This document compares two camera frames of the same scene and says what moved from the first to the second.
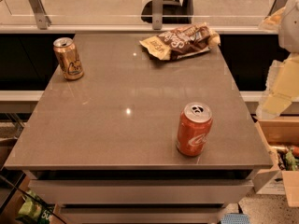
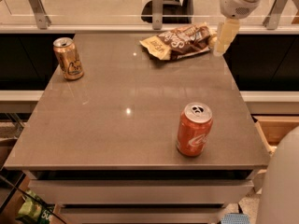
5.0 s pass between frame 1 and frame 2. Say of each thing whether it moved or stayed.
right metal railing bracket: stayed
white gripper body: moved
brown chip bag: stayed
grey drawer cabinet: stayed
